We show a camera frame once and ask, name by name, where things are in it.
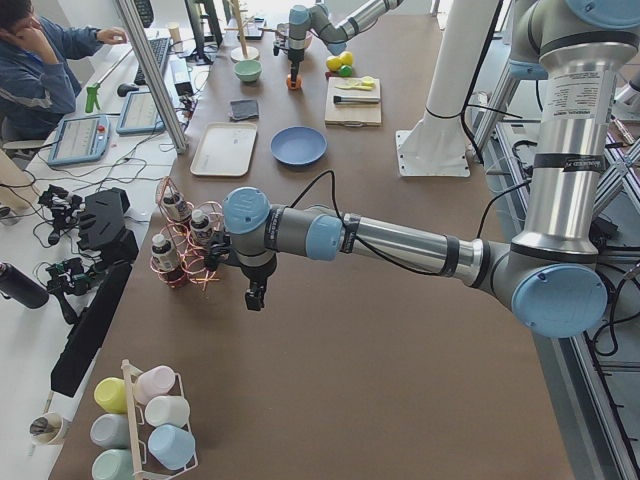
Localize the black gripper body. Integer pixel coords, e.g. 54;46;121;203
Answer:
241;262;276;293
288;48;304;68

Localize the orange fruit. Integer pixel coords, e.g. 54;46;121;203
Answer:
286;75;302;91

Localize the blue plate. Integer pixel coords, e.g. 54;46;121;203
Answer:
270;126;328;167

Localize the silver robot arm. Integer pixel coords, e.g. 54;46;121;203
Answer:
287;0;403;89
223;1;639;338

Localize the pink bowl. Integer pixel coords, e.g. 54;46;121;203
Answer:
274;23;313;50

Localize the whole lemon near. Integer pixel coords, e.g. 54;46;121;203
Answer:
325;55;343;72

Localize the whole lemon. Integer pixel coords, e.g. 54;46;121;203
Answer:
325;55;343;72
339;50;354;66

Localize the green bowl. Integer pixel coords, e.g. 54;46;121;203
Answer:
234;60;262;83

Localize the green lime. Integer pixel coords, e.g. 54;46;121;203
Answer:
336;65;353;78

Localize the whole lemon far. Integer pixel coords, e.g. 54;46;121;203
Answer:
339;50;354;66

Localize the wooden cup tree stand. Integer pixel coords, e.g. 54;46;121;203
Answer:
225;0;260;63

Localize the steel muddler with black tip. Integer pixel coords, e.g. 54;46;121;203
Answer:
333;95;381;105

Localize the wooden cutting board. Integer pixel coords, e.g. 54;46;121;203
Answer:
324;76;382;127

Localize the grey folded cloth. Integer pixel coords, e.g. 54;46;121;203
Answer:
230;99;259;121

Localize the yellow plastic knife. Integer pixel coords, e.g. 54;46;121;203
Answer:
335;82;375;91

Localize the dark drink bottle two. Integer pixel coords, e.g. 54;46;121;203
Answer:
190;209;213;247

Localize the dark drink bottle three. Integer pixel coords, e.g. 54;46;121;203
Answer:
152;233;181;273

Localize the dark drink bottle one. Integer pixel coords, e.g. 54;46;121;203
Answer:
162;190;191;223

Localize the cream rabbit tray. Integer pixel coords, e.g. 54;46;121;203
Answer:
190;122;257;177

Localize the pink cup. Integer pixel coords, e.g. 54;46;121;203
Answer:
133;365;175;405

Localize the black keyboard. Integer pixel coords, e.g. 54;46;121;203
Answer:
133;37;171;86

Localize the white cup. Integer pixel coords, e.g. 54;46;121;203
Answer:
144;395;191;428

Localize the teach pendant far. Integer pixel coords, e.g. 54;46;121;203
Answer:
116;91;165;136

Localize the teach pendant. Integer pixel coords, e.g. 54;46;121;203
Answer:
116;91;165;136
47;115;110;166

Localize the black foam case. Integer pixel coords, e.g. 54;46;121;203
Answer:
78;187;139;266

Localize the blue cup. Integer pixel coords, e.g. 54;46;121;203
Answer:
147;424;195;470

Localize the yellow cup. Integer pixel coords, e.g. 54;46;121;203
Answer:
94;377;127;414

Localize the grey cup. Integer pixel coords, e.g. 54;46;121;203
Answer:
90;413;130;449

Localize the mint green cup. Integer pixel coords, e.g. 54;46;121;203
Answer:
91;449;134;480

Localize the teach pendant near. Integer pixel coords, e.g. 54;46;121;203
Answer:
47;115;110;166

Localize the black water bottle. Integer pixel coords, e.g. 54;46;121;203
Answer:
1;262;49;309

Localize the copper wire bottle rack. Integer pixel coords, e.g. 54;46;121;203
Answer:
150;176;224;291

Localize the aluminium frame post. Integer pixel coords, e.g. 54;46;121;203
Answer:
115;0;187;154

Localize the white wire cup rack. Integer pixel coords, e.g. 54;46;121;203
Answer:
121;359;199;479

